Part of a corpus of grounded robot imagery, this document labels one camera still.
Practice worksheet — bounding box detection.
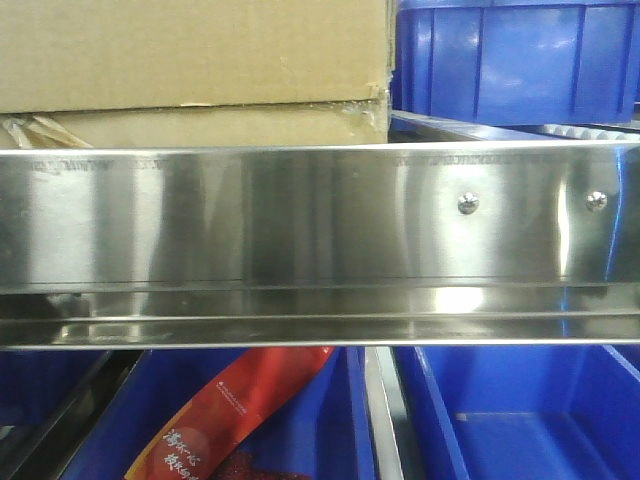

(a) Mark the lower right blue bin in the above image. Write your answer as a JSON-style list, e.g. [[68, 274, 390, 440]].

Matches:
[[394, 345, 639, 479]]

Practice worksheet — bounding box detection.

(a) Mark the right steel rail bolt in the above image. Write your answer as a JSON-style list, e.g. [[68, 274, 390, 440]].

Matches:
[[585, 190, 608, 212]]

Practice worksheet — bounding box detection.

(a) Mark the stainless steel shelf rail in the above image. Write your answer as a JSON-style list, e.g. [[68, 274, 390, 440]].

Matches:
[[1, 141, 639, 349]]

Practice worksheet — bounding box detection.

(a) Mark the steel rail bolt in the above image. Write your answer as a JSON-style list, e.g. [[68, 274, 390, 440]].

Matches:
[[585, 190, 608, 212], [457, 192, 480, 215]]

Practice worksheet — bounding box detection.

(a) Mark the brown cardboard carton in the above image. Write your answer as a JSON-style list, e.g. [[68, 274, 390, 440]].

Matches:
[[1, 1, 396, 148]]

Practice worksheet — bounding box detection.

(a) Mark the lower left blue bin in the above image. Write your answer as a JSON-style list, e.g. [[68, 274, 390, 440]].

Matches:
[[1, 350, 108, 426]]

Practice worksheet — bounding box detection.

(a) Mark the lower steel divider rail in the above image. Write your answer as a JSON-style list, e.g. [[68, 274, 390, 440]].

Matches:
[[364, 347, 425, 480]]

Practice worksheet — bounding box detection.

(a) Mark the lower middle blue bin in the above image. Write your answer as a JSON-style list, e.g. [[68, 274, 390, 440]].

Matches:
[[62, 347, 377, 479]]

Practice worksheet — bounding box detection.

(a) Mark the left steel rail bolt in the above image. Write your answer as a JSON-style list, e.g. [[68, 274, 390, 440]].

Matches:
[[457, 192, 480, 215]]

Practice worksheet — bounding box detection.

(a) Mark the red snack package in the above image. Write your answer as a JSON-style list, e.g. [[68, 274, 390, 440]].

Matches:
[[124, 346, 333, 479]]

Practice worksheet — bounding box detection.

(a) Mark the blue bin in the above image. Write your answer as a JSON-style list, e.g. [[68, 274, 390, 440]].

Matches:
[[394, 345, 639, 479], [1, 350, 108, 426], [62, 347, 377, 479], [392, 1, 639, 126]]

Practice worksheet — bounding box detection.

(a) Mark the upper right blue bin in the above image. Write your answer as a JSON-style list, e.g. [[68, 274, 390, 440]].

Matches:
[[392, 1, 639, 126]]

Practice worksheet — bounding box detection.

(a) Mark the lower left steel rail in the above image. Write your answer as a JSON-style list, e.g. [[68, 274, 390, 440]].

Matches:
[[1, 350, 142, 479]]

